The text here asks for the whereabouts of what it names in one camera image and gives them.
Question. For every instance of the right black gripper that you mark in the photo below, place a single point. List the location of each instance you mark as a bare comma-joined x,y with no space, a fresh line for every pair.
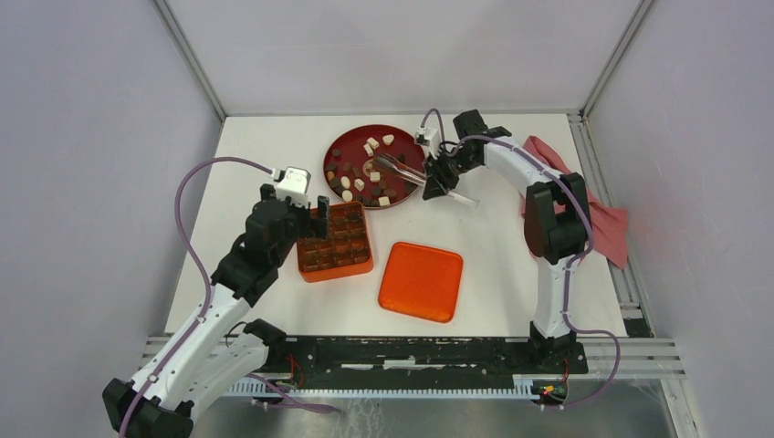
438,183

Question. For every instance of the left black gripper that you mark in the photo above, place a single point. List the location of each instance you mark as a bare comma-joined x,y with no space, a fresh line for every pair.
312,226

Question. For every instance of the orange chocolate box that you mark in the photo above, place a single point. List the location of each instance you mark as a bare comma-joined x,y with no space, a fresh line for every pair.
346,252

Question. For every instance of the metal tongs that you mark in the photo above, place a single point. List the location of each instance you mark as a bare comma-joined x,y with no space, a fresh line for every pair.
390,164

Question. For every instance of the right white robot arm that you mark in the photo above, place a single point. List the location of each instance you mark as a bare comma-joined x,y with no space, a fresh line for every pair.
557,224

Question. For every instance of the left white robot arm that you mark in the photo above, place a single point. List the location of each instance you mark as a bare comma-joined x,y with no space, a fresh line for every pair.
168,395

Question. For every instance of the round red tray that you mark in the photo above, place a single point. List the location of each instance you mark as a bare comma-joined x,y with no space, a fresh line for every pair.
351,172

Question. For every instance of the orange box lid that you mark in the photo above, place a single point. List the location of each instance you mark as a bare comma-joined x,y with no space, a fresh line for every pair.
421,281

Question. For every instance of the pink cloth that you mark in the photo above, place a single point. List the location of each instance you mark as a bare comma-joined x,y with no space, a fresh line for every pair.
609,224

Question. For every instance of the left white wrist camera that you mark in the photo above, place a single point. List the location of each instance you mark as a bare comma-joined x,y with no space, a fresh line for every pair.
292,185

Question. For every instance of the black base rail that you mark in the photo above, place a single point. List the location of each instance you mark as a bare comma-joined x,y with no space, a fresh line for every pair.
392,364

